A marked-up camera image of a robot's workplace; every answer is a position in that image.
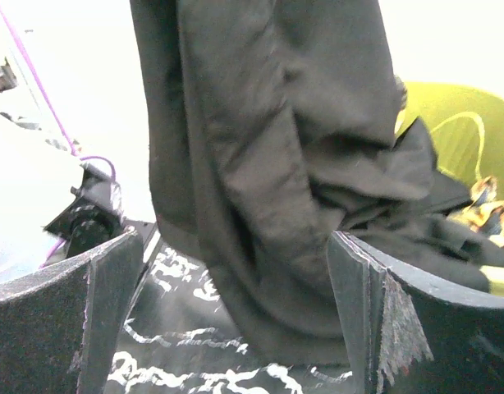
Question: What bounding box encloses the black shirt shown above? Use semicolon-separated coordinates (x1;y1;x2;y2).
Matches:
131;1;504;366

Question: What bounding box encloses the yellow plaid shirt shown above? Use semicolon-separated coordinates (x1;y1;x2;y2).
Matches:
454;176;504;248

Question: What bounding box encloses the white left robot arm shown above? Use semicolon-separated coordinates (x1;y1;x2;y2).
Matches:
0;56;123;284

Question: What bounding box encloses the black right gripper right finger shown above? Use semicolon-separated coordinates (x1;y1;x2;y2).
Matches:
328;231;504;393

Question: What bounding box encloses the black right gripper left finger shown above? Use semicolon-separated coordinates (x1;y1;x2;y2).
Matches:
0;229;144;393

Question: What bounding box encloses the green plastic basket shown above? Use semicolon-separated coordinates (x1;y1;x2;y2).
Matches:
393;80;504;296

